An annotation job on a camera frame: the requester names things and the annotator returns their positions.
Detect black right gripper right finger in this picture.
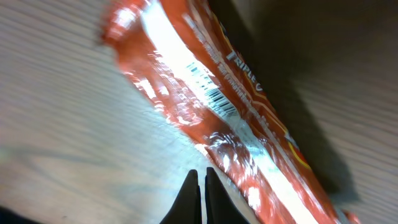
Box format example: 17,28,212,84
205,167,249,224

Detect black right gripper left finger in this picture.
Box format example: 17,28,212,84
160,169,202,224

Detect red Top chocolate bar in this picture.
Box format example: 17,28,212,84
102,0,359,223

